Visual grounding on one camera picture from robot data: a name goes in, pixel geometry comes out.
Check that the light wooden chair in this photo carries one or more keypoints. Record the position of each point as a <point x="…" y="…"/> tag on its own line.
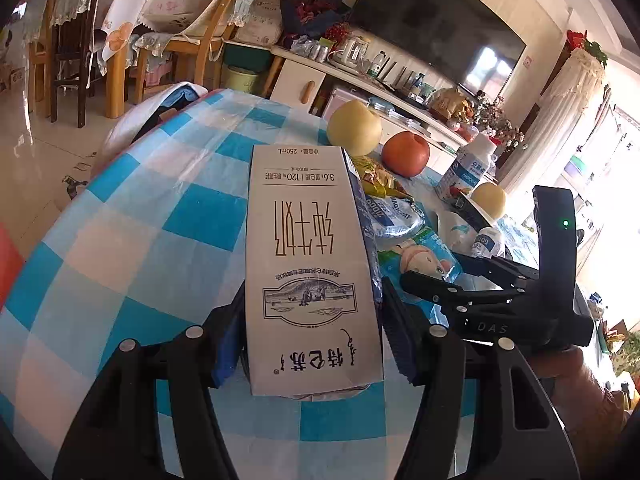
<point x="115" y="85"/>

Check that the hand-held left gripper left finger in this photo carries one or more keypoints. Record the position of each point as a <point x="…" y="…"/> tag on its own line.
<point x="227" y="340"/>

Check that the dark wooden chair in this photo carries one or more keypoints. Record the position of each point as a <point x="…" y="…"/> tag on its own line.
<point x="67" y="60"/>

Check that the crumpled white wrapper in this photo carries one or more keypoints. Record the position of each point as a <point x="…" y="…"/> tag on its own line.
<point x="455" y="232"/>

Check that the dark wrapped red flower bouquet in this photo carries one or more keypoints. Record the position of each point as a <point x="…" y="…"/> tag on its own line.
<point x="312" y="7"/>

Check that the person's right hand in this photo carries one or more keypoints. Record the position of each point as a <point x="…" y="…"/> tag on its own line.
<point x="570" y="375"/>

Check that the white TV cabinet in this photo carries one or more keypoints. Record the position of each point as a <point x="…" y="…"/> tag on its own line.
<point x="300" y="75"/>

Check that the yellow snack wrapper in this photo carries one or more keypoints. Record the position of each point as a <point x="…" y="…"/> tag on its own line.
<point x="375" y="175"/>

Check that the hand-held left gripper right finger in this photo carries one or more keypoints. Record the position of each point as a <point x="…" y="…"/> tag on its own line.
<point x="400" y="345"/>

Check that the plastic-wrapped silver cans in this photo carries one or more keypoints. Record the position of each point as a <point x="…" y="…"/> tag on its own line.
<point x="312" y="49"/>

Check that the black flat screen television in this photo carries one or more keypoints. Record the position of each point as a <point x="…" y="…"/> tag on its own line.
<point x="435" y="20"/>

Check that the clear plastic bottle green label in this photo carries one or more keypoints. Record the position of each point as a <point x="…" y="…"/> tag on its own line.
<point x="380" y="66"/>

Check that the white yogurt bottle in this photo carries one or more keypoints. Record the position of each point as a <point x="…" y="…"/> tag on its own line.
<point x="465" y="170"/>

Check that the blue white checkered tablecloth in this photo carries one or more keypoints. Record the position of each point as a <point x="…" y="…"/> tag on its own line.
<point x="150" y="260"/>

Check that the person's right forearm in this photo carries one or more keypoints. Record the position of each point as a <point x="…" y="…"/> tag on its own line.
<point x="600" y="430"/>

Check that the white electric kettle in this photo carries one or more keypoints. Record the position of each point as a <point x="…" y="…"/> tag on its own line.
<point x="352" y="52"/>

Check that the white blue fabric bundle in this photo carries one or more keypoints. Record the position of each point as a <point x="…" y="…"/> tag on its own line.
<point x="130" y="125"/>

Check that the blue cartoon print packet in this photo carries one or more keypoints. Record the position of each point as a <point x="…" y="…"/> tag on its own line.
<point x="425" y="255"/>

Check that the golden ornament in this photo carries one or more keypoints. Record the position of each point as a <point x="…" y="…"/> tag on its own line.
<point x="447" y="102"/>

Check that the small yellow pear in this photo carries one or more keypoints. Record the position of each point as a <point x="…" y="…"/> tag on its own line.
<point x="489" y="200"/>

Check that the orange print white tablecloth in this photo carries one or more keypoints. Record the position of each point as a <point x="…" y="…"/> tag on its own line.
<point x="120" y="25"/>

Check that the dried flower bouquet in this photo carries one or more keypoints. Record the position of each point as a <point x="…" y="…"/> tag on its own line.
<point x="500" y="122"/>

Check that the dark green storage box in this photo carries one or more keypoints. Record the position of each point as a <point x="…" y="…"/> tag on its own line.
<point x="250" y="55"/>

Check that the light green plastic basin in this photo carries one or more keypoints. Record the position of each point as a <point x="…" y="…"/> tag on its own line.
<point x="239" y="80"/>

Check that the red round object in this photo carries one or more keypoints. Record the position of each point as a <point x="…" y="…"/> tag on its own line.
<point x="9" y="265"/>

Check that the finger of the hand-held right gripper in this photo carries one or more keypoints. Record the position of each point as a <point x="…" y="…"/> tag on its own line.
<point x="425" y="284"/>
<point x="495" y="267"/>

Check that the large yellow pear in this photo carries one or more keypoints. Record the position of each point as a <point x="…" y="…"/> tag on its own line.
<point x="354" y="127"/>

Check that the pastel plastic drawer cabinet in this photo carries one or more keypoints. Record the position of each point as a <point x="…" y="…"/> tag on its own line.
<point x="575" y="172"/>

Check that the red apple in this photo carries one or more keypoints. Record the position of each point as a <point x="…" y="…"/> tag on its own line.
<point x="406" y="154"/>

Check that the tall white lace-covered appliance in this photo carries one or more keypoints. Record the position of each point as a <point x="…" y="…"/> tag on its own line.
<point x="570" y="100"/>

